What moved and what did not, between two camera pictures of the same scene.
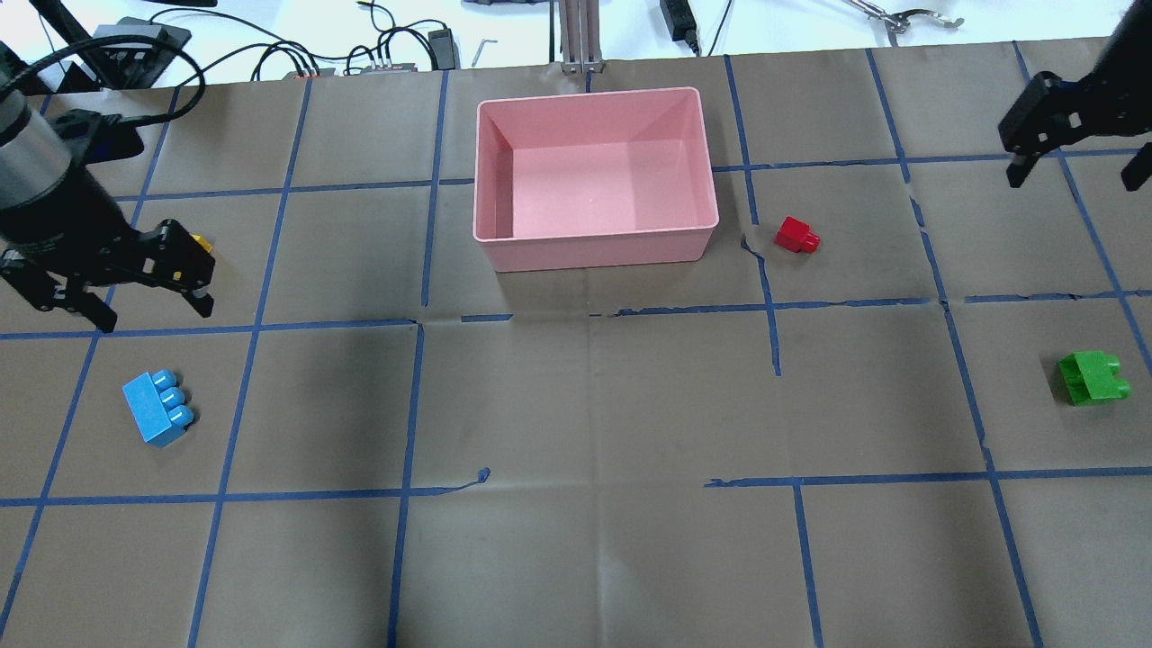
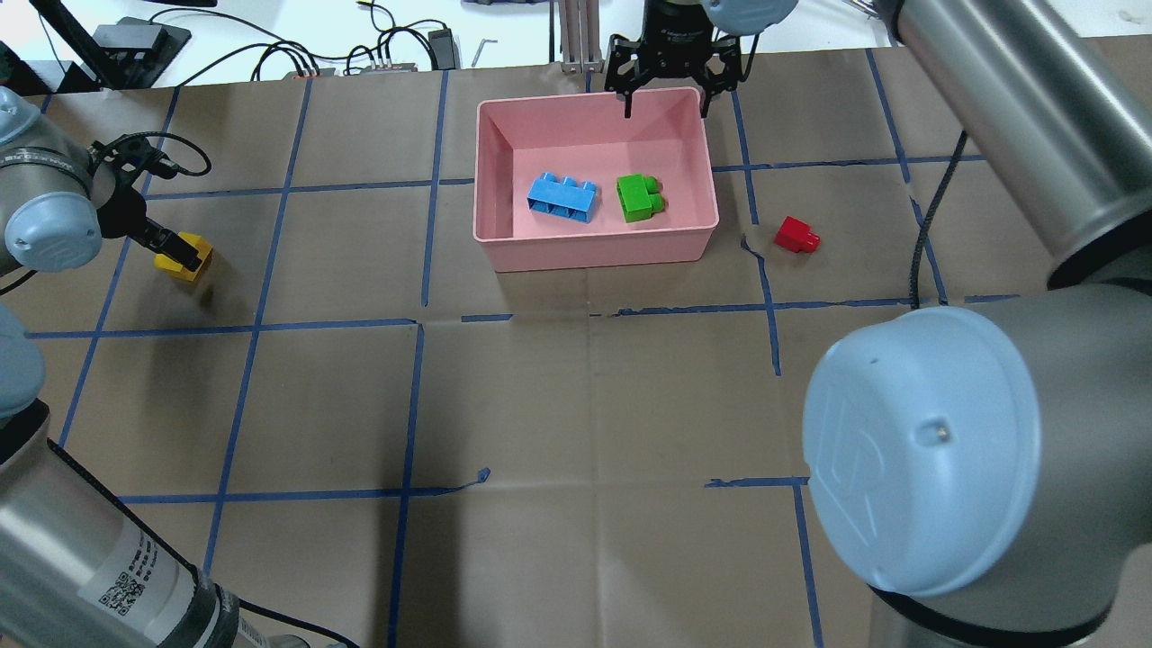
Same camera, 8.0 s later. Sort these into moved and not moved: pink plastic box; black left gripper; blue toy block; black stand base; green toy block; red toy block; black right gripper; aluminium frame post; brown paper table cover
Moved: blue toy block; black left gripper; green toy block; black right gripper
Not moved: pink plastic box; black stand base; aluminium frame post; red toy block; brown paper table cover
